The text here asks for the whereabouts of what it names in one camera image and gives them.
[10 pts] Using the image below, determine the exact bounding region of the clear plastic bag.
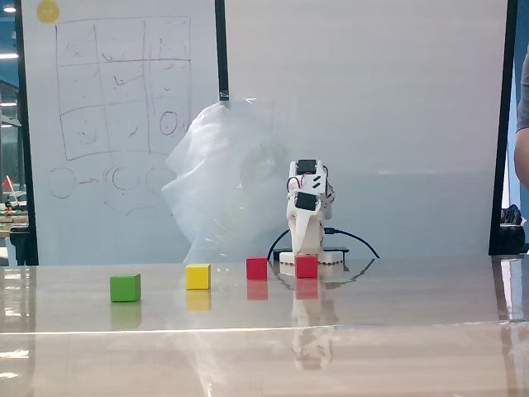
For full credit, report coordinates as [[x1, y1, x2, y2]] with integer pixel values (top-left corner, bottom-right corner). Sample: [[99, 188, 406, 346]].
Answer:
[[160, 97, 317, 265]]

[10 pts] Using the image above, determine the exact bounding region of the black vertical pole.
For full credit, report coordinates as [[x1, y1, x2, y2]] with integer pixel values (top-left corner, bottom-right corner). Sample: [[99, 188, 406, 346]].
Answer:
[[213, 0, 231, 103]]

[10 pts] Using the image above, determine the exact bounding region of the yellow wooden cube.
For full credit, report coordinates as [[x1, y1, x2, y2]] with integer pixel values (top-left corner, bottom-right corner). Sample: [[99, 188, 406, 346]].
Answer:
[[185, 263, 212, 291]]

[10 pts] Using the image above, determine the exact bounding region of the red wooden cube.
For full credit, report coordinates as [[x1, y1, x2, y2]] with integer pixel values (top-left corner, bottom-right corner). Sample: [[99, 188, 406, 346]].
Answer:
[[245, 256, 269, 281], [295, 255, 319, 280]]

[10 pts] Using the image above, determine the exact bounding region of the black bag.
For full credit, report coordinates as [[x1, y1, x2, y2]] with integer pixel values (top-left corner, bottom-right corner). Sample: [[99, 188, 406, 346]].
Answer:
[[498, 203, 529, 256]]

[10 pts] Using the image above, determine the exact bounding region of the green wooden cube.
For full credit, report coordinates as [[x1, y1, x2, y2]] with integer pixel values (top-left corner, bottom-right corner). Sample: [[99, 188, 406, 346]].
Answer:
[[109, 273, 142, 304]]

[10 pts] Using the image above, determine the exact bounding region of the whiteboard with drawn grid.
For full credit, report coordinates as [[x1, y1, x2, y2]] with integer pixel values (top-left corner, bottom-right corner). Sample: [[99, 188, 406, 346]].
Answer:
[[19, 0, 222, 266]]

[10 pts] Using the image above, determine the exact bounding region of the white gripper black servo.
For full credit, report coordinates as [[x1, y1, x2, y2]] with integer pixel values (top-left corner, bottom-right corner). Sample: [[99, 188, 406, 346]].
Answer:
[[287, 188, 327, 253]]

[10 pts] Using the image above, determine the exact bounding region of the white perforated base plate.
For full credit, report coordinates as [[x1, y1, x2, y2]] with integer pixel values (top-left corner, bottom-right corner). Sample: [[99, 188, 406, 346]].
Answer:
[[279, 251, 345, 276]]

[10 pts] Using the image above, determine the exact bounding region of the blank white board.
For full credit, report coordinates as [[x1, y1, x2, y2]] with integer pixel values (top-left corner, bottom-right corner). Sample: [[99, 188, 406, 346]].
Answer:
[[222, 0, 510, 261]]

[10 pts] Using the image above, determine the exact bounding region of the black table clamp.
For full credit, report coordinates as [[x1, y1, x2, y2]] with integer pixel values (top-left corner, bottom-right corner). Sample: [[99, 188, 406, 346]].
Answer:
[[274, 246, 350, 255]]

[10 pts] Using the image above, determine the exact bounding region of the yellow round magnet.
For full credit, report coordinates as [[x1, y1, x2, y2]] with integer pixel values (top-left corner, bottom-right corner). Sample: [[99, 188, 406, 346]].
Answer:
[[36, 0, 61, 24]]

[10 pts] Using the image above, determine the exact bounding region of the black board frame post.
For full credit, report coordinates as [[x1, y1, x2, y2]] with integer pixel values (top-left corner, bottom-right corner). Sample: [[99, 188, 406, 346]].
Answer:
[[488, 0, 519, 256], [11, 0, 41, 266]]

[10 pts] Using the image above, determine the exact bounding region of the black cable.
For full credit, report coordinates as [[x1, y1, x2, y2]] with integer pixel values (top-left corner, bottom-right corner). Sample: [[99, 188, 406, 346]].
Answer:
[[266, 228, 291, 262], [323, 227, 381, 261]]

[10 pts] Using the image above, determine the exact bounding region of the black bin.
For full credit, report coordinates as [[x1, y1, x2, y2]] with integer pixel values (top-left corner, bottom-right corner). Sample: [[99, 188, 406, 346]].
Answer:
[[8, 226, 31, 266]]

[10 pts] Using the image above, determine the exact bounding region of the person arm grey sleeve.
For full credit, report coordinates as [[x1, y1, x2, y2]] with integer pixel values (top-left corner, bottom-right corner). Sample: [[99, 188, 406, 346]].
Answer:
[[513, 52, 529, 188]]

